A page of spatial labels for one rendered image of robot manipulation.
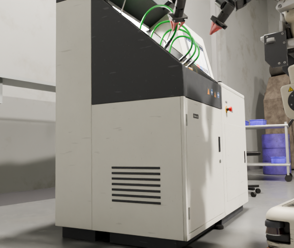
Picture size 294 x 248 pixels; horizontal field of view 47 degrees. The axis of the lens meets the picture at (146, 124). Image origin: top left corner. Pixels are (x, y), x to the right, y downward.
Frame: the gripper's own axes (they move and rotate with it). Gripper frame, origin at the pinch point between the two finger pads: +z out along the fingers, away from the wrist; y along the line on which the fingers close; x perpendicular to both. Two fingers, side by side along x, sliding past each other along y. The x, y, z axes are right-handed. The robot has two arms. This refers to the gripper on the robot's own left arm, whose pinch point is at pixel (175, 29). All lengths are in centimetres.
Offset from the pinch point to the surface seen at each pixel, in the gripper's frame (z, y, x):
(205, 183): 57, 7, 71
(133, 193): 56, 48, 64
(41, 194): 227, 83, -70
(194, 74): 9.8, 2.6, 31.3
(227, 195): 92, -25, 66
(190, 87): 11.4, 9.4, 39.4
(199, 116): 29, 3, 46
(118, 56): 10.4, 36.5, 3.5
